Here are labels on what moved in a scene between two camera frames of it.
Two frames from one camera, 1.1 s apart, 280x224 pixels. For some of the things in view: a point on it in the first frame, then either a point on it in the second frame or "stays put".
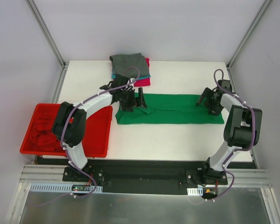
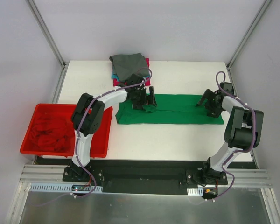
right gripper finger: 206,95 stays put
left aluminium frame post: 36,14 stays put
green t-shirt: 168,108 stays put
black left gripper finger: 141,101 -> 152,99
